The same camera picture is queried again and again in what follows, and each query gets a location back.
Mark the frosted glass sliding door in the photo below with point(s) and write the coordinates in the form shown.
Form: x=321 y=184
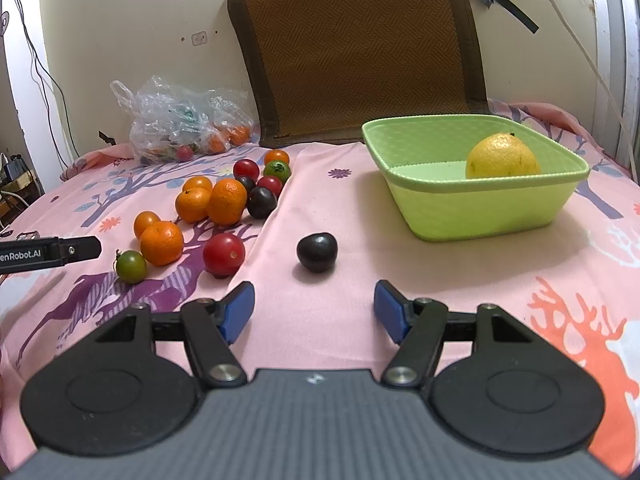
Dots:
x=620 y=35

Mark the red tomato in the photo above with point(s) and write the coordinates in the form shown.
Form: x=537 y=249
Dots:
x=270 y=186
x=223 y=255
x=246 y=168
x=185 y=153

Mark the green plastic basket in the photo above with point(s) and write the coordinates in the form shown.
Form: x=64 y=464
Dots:
x=475 y=210

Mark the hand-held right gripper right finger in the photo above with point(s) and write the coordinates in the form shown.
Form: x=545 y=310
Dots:
x=391 y=316

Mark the clear plastic bag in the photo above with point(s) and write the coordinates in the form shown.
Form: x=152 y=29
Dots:
x=165 y=120

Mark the brown woven seat mat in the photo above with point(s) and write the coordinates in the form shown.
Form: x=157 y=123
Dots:
x=360 y=45

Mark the large yellow citrus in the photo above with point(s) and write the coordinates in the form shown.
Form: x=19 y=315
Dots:
x=502 y=157

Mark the orange tomato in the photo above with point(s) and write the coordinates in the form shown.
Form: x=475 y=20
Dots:
x=276 y=155
x=145 y=221

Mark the small dark purple plum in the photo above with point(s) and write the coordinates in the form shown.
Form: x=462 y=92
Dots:
x=244 y=184

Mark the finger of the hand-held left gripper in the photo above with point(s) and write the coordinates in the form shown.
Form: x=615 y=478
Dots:
x=82 y=249

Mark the green reddish tomato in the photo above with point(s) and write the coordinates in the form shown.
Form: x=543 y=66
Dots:
x=131 y=267

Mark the dark electronic box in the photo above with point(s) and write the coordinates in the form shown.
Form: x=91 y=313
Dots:
x=15 y=169

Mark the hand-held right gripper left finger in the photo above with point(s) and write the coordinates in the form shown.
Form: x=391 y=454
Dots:
x=237 y=311

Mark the white wall socket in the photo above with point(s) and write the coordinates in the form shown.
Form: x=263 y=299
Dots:
x=200 y=38

